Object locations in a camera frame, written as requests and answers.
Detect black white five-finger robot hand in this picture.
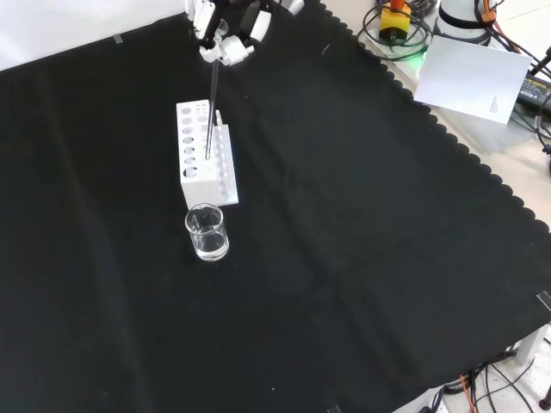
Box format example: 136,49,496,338
185,0,275,68

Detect glass rod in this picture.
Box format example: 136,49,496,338
204,58,221,161

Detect white test tube rack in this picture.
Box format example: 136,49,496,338
175,99,240,211

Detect clear glass beaker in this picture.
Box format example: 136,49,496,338
184,204,230,262

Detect yellow stop button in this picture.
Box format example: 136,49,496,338
378,0,413,45

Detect black cloth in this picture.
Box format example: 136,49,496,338
0,0,551,413

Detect black power adapter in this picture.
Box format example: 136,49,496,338
515,72,551,109

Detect thin orange floor cable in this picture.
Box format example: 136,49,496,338
457,373,480,413

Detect silver bench frame post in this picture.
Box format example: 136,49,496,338
515,323,551,367

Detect black floor cables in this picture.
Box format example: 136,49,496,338
442,348,551,413

